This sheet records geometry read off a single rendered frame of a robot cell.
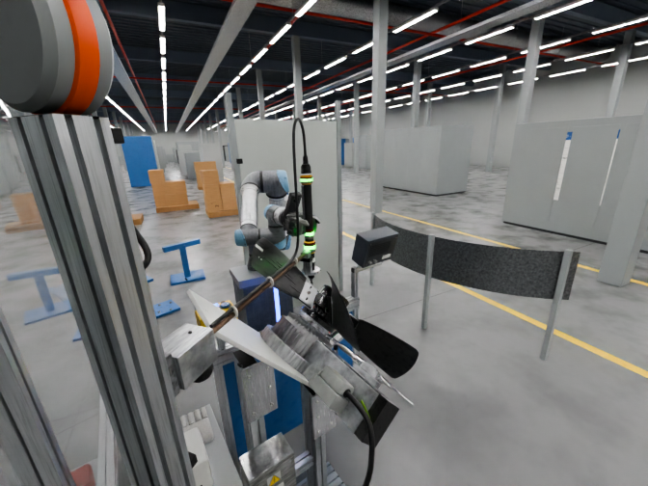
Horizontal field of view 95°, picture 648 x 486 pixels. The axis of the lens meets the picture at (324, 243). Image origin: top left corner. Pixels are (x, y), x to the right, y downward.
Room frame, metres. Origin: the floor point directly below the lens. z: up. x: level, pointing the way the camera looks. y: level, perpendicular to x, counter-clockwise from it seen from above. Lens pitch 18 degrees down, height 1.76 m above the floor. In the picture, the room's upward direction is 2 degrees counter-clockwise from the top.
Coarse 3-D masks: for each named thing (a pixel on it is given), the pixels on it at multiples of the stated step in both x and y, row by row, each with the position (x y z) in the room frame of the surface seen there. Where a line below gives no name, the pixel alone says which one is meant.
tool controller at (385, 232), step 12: (384, 228) 1.81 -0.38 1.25; (360, 240) 1.67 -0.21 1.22; (372, 240) 1.64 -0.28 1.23; (384, 240) 1.69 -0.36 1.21; (396, 240) 1.77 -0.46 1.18; (360, 252) 1.67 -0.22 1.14; (372, 252) 1.66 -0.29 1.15; (384, 252) 1.73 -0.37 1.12; (360, 264) 1.67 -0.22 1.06; (372, 264) 1.71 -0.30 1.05
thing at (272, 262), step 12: (264, 240) 1.04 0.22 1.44; (252, 252) 0.91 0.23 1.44; (264, 252) 0.96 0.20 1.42; (276, 252) 1.01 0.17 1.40; (252, 264) 0.86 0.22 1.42; (264, 264) 0.91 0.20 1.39; (276, 264) 0.95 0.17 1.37; (264, 276) 0.87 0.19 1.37; (288, 276) 0.95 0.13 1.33; (300, 276) 0.99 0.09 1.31; (288, 288) 0.91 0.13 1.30; (300, 288) 0.95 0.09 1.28
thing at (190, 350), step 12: (168, 336) 0.49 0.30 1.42; (180, 336) 0.49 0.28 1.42; (192, 336) 0.49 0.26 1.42; (204, 336) 0.49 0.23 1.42; (168, 348) 0.45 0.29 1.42; (180, 348) 0.45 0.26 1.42; (192, 348) 0.45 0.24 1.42; (204, 348) 0.48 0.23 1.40; (168, 360) 0.42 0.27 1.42; (180, 360) 0.43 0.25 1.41; (192, 360) 0.45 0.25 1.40; (204, 360) 0.48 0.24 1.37; (180, 372) 0.42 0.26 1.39; (192, 372) 0.44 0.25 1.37; (180, 384) 0.43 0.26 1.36
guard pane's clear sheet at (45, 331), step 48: (0, 144) 0.61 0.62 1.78; (0, 192) 0.52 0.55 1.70; (0, 240) 0.45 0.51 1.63; (48, 240) 0.71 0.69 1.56; (0, 288) 0.39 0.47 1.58; (48, 288) 0.59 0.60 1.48; (48, 336) 0.50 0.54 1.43; (48, 384) 0.42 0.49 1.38; (96, 384) 0.71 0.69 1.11; (0, 432) 0.26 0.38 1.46; (96, 432) 0.57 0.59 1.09; (0, 480) 0.23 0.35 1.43; (96, 480) 0.46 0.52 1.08
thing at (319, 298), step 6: (324, 288) 0.99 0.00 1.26; (330, 288) 0.97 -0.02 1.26; (318, 294) 0.98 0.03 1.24; (324, 294) 0.96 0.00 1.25; (330, 294) 0.96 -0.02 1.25; (318, 300) 0.95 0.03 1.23; (324, 300) 0.95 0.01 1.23; (312, 306) 0.97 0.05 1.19; (318, 306) 0.94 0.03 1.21; (324, 306) 0.93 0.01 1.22; (306, 312) 0.92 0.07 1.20; (312, 312) 0.91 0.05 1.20; (318, 312) 0.93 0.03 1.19; (324, 312) 0.93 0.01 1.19; (312, 318) 0.90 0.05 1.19; (318, 318) 0.90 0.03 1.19; (324, 318) 0.92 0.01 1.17; (324, 324) 0.89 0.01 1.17; (330, 324) 0.94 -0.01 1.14; (330, 330) 0.90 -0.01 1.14
